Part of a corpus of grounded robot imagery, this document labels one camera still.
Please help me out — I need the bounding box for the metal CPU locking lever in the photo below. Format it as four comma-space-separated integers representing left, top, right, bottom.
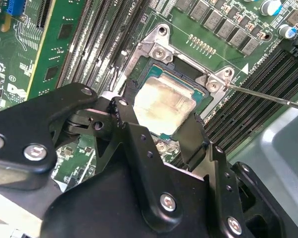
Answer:
223, 81, 298, 111
108, 49, 128, 91

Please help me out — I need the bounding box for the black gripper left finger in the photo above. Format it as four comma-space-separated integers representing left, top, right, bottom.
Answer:
0, 78, 184, 233

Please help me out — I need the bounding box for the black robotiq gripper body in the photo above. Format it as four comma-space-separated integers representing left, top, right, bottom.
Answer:
41, 161, 222, 238

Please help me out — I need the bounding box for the silver CPU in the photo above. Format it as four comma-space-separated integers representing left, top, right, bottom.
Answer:
133, 64, 207, 140

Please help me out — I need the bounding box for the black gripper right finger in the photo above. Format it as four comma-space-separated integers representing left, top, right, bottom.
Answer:
173, 111, 290, 238

